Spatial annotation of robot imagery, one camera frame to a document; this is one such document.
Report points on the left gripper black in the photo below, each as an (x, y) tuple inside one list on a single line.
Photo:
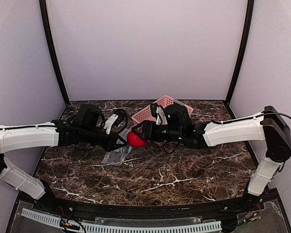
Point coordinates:
[(109, 143)]

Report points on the pink plastic basket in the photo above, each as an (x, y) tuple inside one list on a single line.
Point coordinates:
[(164, 101)]

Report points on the right black corner post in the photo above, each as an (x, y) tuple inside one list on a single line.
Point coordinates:
[(241, 52)]

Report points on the clear acrylic plate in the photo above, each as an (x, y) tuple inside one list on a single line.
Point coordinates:
[(147, 223)]

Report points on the black front frame rail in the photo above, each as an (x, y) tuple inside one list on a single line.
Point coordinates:
[(226, 209)]

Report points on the red toy fruit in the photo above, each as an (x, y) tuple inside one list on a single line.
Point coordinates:
[(135, 144)]

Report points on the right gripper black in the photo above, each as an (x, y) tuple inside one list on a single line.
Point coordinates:
[(146, 129)]

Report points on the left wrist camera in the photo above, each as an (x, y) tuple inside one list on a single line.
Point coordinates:
[(114, 120)]

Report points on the clear zip top bag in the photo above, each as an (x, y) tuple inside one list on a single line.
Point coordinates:
[(116, 157)]

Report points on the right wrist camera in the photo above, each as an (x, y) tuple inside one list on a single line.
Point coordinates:
[(157, 111)]

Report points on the left black corner post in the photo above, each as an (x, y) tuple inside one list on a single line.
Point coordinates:
[(52, 51)]

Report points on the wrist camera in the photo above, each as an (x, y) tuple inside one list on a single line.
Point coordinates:
[(157, 111), (114, 120)]

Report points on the white slotted cable duct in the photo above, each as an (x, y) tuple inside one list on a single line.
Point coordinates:
[(208, 226)]

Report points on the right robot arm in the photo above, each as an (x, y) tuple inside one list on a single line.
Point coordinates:
[(268, 126)]

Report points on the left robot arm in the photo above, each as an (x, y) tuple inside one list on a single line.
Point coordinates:
[(88, 126)]

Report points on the black corner post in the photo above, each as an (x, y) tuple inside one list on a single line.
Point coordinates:
[(241, 52), (52, 51)]

